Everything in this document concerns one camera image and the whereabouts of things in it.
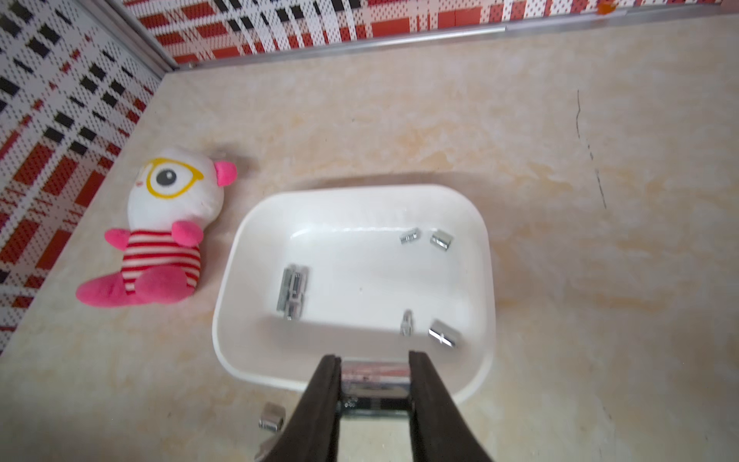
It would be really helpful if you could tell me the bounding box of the white plastic storage box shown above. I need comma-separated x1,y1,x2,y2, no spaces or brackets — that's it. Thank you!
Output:
212,185,496,402

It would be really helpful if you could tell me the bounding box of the long chrome deep socket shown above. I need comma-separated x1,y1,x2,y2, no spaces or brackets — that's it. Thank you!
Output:
276,266,296,313

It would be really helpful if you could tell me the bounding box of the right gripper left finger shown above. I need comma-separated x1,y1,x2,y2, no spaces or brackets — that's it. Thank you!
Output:
264,354,341,462

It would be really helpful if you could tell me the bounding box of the pink white plush toy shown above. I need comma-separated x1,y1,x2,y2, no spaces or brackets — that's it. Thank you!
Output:
76,147,238,308

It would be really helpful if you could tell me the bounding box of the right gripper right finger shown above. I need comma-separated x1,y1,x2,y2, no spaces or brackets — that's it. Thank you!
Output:
409,352,493,462

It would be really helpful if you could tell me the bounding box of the small chrome socket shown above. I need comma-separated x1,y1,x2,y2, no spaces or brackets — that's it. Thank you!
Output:
400,310,414,337
429,229,453,251
400,228,421,244

